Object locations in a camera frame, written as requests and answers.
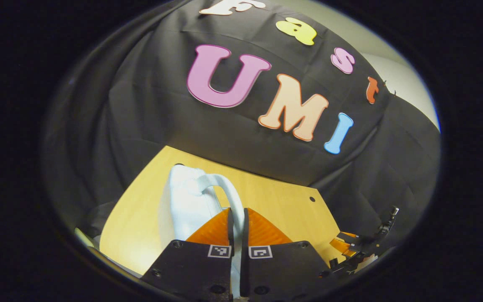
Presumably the light blue suitcase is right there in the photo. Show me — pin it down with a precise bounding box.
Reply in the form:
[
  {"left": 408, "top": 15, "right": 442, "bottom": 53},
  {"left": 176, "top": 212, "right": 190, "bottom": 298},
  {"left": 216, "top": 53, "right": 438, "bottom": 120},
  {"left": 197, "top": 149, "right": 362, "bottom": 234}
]
[{"left": 158, "top": 164, "right": 246, "bottom": 299}]

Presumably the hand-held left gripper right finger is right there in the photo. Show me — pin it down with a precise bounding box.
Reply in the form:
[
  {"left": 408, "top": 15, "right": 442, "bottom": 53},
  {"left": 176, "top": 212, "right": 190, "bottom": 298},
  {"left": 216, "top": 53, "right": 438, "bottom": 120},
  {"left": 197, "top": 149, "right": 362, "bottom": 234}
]
[{"left": 240, "top": 207, "right": 335, "bottom": 301}]

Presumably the black backdrop cloth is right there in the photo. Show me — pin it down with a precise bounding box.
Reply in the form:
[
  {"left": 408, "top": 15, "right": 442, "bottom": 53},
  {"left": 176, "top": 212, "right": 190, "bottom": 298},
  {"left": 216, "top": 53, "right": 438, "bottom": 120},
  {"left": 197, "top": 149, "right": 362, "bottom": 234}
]
[{"left": 42, "top": 0, "right": 441, "bottom": 252}]

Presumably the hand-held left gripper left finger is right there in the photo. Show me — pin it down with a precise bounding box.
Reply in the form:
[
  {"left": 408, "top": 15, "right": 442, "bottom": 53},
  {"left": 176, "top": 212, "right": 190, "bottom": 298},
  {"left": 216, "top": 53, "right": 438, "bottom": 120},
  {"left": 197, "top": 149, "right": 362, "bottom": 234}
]
[{"left": 141, "top": 208, "right": 235, "bottom": 301}]

